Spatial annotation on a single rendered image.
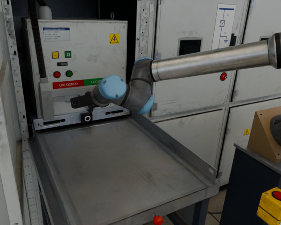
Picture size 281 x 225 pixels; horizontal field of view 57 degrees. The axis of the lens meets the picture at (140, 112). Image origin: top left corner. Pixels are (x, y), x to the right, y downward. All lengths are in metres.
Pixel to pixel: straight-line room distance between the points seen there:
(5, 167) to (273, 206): 0.82
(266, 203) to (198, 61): 0.54
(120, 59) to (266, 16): 1.08
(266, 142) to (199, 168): 0.53
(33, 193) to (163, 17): 1.17
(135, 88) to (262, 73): 1.36
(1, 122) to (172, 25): 1.08
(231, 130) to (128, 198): 1.35
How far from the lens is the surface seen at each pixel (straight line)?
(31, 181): 1.53
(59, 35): 1.32
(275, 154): 1.52
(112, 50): 1.41
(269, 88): 2.32
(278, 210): 1.00
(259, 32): 2.03
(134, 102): 0.98
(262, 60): 0.94
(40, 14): 1.34
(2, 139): 0.70
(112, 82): 0.94
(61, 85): 1.37
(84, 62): 1.37
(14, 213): 0.82
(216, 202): 2.34
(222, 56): 0.95
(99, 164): 1.13
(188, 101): 1.72
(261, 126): 1.53
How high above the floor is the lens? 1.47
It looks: 23 degrees down
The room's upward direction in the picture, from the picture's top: 3 degrees clockwise
